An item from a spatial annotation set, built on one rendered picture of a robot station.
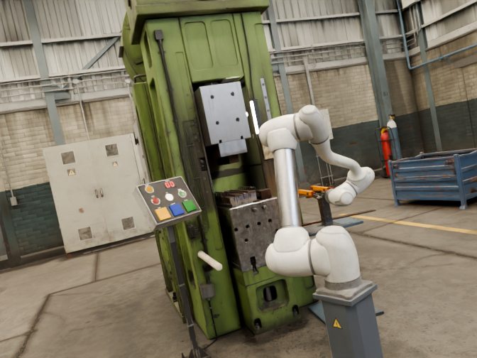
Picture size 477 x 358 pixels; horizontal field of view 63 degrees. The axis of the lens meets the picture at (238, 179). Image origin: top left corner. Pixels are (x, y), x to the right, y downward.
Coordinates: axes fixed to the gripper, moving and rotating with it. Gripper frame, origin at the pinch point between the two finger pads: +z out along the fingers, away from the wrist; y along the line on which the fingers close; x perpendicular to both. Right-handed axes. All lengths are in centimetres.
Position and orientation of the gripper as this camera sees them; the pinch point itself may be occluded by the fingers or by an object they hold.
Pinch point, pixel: (317, 194)
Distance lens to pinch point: 258.3
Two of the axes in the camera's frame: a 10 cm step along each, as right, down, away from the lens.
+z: -1.9, -0.2, 9.8
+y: 9.6, -2.0, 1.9
